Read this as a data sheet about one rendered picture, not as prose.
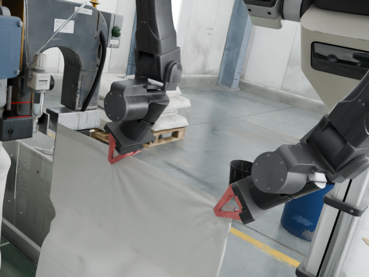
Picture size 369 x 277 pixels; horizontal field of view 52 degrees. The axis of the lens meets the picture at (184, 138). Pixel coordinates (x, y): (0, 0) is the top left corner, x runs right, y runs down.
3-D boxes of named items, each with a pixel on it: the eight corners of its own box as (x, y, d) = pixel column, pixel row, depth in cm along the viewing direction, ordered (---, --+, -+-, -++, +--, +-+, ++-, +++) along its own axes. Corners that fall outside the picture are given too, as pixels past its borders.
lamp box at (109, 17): (119, 48, 107) (123, 15, 104) (107, 47, 103) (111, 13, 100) (101, 43, 111) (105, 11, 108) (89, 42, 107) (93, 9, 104)
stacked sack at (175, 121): (189, 129, 465) (192, 117, 460) (154, 136, 412) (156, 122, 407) (163, 118, 487) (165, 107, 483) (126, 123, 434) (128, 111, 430)
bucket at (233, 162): (261, 195, 345) (269, 169, 338) (246, 204, 322) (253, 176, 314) (233, 182, 361) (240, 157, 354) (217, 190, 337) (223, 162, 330)
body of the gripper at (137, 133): (101, 128, 77) (117, 102, 73) (135, 123, 85) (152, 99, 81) (119, 153, 75) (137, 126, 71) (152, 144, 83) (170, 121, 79)
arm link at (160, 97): (178, 100, 74) (161, 80, 76) (154, 101, 69) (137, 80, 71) (160, 124, 78) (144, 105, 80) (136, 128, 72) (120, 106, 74)
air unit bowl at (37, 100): (45, 118, 88) (47, 92, 86) (33, 119, 86) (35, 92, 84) (37, 114, 90) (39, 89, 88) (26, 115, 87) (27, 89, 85)
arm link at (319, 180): (336, 186, 58) (322, 151, 60) (316, 184, 53) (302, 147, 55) (297, 201, 62) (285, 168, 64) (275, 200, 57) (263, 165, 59)
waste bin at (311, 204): (345, 231, 307) (371, 156, 288) (326, 255, 266) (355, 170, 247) (289, 206, 333) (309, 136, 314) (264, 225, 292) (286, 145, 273)
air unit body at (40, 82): (50, 122, 89) (56, 56, 85) (32, 125, 85) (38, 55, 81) (39, 117, 92) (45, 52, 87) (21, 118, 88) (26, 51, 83)
